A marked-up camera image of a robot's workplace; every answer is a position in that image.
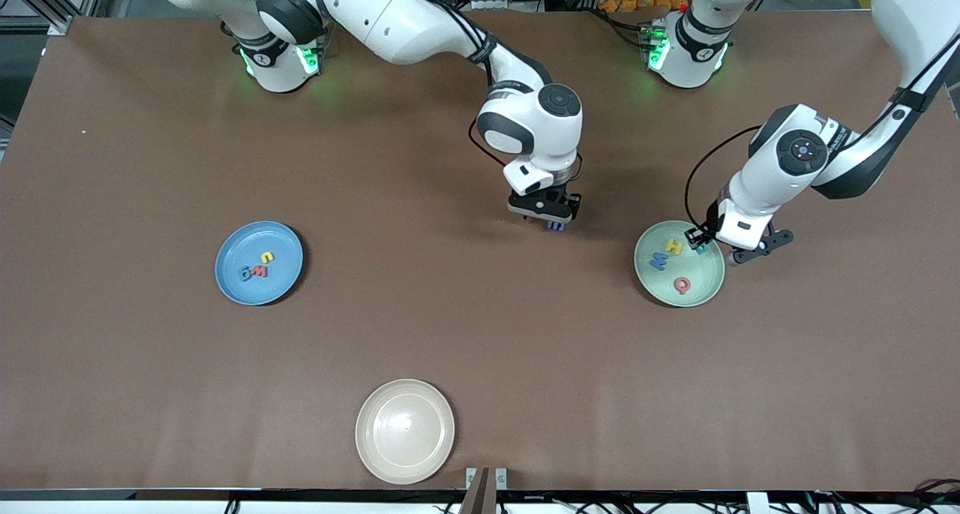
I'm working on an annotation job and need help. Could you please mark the light green plate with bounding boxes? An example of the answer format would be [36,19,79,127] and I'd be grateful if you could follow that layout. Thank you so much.
[634,220,726,308]

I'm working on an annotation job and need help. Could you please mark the beige plate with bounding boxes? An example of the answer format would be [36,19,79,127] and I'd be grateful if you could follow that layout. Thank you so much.
[355,379,456,485]

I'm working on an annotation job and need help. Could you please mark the blue plate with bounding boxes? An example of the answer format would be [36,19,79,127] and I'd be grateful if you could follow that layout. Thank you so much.
[214,221,305,306]

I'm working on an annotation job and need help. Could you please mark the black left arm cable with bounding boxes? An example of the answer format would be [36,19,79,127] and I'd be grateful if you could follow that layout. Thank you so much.
[682,34,960,233]

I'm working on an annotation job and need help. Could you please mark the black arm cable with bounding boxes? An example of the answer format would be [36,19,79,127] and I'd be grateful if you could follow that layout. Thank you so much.
[420,0,511,168]
[682,34,960,233]

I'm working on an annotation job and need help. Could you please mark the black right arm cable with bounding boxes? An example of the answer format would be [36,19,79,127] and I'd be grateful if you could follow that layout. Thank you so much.
[420,0,511,168]

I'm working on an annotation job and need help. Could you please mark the metal table edge bracket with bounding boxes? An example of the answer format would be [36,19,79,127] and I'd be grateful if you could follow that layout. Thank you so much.
[459,467,509,514]

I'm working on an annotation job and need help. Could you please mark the black floor cable bundle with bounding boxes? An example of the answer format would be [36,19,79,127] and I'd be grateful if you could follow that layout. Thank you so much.
[911,478,960,511]

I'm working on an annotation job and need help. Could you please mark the aluminium frame post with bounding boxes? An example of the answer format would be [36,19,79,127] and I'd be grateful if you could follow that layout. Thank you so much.
[0,0,76,36]

